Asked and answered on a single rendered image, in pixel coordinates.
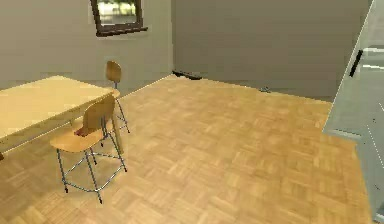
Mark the flat black object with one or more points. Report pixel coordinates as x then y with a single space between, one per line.
186 74

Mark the small grey object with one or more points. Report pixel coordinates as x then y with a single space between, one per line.
265 89

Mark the wooden chair with metal legs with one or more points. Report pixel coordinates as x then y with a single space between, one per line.
93 123
114 71

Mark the dark framed window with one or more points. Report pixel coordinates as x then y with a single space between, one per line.
117 15

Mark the light wooden table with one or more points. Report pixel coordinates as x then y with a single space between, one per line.
40 103

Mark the pale grey room door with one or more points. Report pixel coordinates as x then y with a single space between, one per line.
358 100

